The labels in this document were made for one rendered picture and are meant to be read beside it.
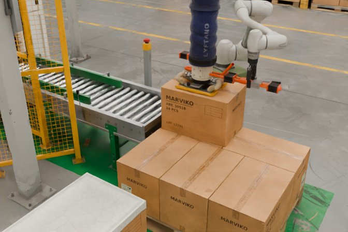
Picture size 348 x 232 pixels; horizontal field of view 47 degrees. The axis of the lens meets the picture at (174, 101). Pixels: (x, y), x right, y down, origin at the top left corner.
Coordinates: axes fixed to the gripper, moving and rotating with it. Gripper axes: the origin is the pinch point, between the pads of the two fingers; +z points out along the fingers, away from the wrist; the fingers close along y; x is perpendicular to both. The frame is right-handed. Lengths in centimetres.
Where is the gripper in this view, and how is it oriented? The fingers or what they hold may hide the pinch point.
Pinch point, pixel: (250, 82)
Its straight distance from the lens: 312.6
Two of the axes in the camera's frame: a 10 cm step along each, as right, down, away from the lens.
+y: -5.3, 3.9, -7.5
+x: 8.5, 2.4, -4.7
